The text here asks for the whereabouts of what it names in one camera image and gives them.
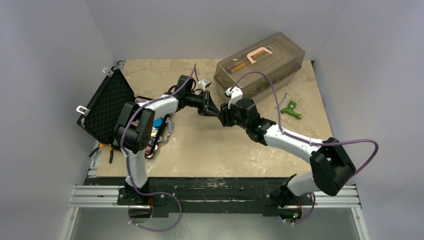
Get silver case handle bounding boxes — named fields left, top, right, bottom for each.
left=158, top=118, right=175, bottom=143

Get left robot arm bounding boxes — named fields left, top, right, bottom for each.
left=113, top=75, right=219, bottom=205

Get hammer inside tool box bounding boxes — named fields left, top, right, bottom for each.
left=230, top=60, right=251, bottom=73

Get silver open-end wrench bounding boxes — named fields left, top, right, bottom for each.
left=275, top=93, right=290, bottom=109

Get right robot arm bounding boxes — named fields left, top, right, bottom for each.
left=218, top=87, right=356, bottom=204

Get clear dealer button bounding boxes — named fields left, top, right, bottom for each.
left=150, top=128, right=158, bottom=138

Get red white chip row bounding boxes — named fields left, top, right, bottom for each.
left=144, top=145, right=155, bottom=159

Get green plastic faucet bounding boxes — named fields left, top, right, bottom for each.
left=280, top=100, right=303, bottom=120

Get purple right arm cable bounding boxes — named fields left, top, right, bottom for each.
left=230, top=71, right=380, bottom=226

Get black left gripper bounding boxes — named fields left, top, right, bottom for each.
left=185, top=90, right=220, bottom=118

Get black poker set case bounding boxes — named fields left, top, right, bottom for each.
left=76, top=66, right=170, bottom=153

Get pink tool box handle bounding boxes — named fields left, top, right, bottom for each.
left=246, top=46, right=273, bottom=64

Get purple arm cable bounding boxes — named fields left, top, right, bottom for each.
left=119, top=63, right=200, bottom=233
left=230, top=71, right=380, bottom=226

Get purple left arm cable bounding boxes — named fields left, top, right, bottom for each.
left=119, top=63, right=200, bottom=233

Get blue round button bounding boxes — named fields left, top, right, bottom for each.
left=153, top=118, right=164, bottom=129

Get translucent brown tool box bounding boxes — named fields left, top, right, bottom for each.
left=213, top=32, right=305, bottom=103

